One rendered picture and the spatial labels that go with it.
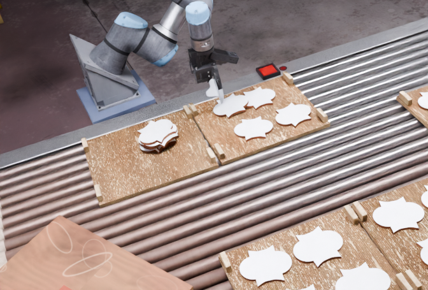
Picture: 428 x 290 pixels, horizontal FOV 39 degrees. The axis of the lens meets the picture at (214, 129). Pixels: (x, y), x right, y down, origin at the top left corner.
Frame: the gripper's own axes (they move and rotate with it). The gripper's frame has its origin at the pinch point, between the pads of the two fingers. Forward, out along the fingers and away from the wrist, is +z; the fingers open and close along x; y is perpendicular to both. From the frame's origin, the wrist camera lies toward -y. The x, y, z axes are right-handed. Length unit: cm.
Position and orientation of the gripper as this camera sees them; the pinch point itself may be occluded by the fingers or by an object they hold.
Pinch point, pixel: (216, 92)
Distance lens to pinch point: 215.4
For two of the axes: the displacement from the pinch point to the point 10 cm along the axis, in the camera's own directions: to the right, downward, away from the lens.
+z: 1.3, 7.7, 6.3
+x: 3.3, 5.6, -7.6
